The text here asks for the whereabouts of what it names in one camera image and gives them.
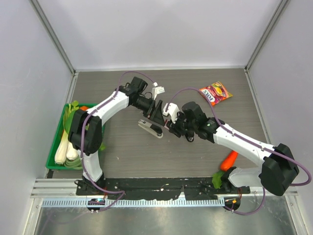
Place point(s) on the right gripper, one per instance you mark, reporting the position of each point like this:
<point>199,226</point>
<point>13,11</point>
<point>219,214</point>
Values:
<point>174,128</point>

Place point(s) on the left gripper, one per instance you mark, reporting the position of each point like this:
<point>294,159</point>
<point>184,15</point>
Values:
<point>157,116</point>

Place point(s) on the red white staple box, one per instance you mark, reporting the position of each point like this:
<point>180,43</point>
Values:
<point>166,124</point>

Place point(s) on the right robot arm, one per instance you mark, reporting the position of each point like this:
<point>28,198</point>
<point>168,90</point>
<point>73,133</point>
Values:
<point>274,170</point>

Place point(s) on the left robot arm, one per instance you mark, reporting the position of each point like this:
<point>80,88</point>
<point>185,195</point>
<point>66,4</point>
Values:
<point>86,127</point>

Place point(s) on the orange candy bag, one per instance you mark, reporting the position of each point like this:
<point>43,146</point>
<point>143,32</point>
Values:
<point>216,93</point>

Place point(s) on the orange toy carrot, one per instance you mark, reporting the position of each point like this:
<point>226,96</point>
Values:
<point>229,161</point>

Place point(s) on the small orange toy vegetable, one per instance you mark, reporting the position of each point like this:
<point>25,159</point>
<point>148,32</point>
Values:
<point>83,109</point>

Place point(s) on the green plastic tray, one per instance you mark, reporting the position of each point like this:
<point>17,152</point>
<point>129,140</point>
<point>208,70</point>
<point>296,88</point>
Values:
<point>69,164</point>

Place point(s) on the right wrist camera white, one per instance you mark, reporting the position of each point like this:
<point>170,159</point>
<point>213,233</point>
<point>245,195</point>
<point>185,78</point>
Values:
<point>171,109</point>

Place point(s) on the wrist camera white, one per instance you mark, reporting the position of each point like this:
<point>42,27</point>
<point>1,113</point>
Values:
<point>157,90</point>
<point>171,109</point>

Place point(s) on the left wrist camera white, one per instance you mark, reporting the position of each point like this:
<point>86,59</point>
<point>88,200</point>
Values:
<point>157,90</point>

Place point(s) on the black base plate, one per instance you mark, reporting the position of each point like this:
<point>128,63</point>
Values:
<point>195,188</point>

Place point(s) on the white slotted cable duct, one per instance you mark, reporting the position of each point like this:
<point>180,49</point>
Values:
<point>89,203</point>

